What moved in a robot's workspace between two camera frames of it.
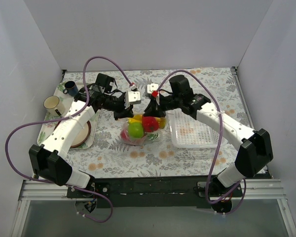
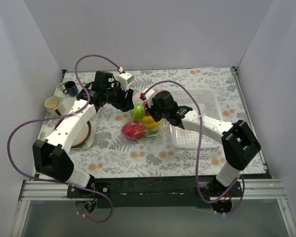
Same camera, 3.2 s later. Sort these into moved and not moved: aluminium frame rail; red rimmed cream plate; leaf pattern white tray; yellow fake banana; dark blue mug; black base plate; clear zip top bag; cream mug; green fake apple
Moved: green fake apple; yellow fake banana; clear zip top bag
Not moved: leaf pattern white tray; aluminium frame rail; cream mug; dark blue mug; red rimmed cream plate; black base plate
